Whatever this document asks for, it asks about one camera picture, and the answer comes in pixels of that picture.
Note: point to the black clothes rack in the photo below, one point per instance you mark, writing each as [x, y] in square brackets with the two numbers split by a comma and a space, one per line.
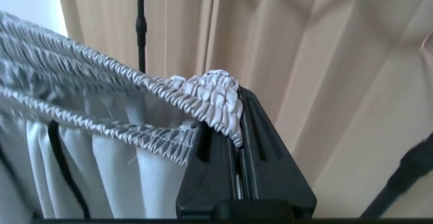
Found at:
[141, 31]

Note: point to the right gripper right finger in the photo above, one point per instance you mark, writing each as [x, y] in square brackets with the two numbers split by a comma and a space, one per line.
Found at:
[274, 183]

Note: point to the pale grey shorts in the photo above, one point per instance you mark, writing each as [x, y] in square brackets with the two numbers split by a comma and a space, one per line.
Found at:
[108, 170]

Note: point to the beige curtain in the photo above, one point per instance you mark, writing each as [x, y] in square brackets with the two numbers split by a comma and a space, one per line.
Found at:
[304, 48]

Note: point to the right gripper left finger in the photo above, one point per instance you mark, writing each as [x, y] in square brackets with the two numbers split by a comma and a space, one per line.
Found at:
[209, 183]

